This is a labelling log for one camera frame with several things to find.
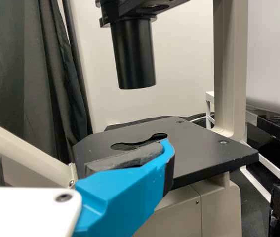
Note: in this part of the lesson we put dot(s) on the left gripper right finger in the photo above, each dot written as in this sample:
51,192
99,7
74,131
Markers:
125,187

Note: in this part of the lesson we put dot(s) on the white box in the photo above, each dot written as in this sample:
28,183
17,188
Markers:
179,61

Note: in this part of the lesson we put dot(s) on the cream microscope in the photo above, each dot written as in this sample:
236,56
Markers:
228,74

